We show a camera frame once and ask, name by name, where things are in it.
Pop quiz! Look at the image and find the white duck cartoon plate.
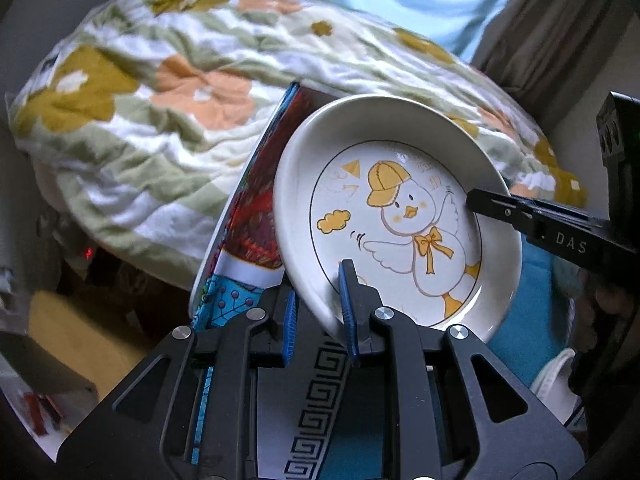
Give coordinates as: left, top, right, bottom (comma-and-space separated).
273, 94, 522, 340

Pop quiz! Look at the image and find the person's right hand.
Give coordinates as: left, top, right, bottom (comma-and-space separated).
572, 270, 639, 362

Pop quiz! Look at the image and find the brown curtain right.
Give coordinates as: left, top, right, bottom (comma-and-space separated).
472, 0, 632, 129

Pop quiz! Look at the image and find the blue patterned tablecloth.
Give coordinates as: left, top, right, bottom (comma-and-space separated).
188, 81, 572, 480

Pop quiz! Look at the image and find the yellow cardboard box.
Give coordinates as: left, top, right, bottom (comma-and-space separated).
27, 290, 149, 400

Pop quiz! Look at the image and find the floral striped bed duvet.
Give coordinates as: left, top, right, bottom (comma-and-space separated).
8, 0, 587, 288

